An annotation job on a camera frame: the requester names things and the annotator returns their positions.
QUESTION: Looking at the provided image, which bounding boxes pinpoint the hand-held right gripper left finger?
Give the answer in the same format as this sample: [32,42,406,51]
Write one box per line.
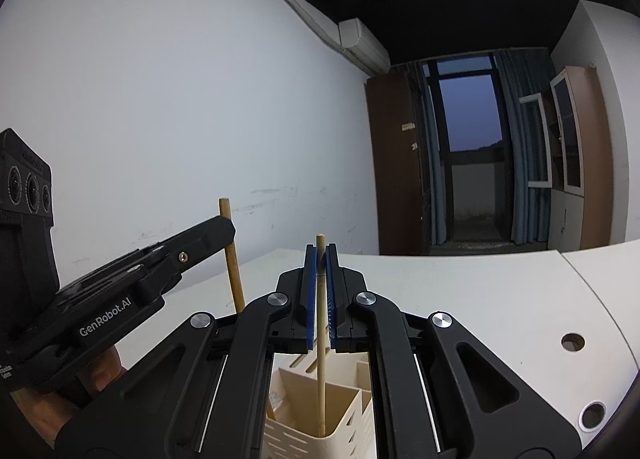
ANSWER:
[55,243,321,459]

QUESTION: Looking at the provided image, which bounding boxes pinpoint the white framed window sash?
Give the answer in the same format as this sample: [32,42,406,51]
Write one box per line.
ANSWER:
[519,92,554,188]

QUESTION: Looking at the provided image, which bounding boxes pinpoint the blue curtain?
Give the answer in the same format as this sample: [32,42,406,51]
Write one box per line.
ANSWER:
[417,62,449,246]
[492,50,556,245]

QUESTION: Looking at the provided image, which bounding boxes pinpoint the white wall air conditioner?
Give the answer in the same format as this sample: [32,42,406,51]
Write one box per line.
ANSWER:
[338,18,391,74]

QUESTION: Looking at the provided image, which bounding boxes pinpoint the dark framed balcony window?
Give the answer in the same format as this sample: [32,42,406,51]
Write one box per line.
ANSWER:
[422,54,514,243]

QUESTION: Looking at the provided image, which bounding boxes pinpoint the cream slotted utensil holder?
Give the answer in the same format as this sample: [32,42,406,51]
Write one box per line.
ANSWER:
[262,346,376,459]

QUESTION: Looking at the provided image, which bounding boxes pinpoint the brown wooden door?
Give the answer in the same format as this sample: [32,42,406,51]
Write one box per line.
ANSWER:
[365,70,434,256]

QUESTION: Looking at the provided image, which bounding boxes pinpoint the person's left hand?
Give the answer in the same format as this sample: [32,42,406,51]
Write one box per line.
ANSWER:
[10,344,123,450]

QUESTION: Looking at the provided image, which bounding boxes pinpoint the light wooden chopstick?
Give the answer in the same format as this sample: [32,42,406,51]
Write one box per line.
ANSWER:
[315,234,329,438]
[218,198,277,422]

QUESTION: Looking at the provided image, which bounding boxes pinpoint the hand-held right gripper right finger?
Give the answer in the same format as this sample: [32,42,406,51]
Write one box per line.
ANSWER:
[325,244,583,459]

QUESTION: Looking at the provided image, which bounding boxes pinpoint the white ringed desk grommet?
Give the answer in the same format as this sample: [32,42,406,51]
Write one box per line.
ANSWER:
[579,401,607,429]

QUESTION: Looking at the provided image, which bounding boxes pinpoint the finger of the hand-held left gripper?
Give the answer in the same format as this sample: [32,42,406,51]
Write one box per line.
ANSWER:
[134,216,236,291]

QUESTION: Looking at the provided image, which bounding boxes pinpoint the white wall pipe cover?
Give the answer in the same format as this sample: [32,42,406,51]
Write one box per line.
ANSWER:
[265,0,376,77]

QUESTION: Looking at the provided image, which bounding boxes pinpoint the brown glass-door cabinet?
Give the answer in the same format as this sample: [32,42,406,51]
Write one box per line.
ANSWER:
[547,65,616,250]

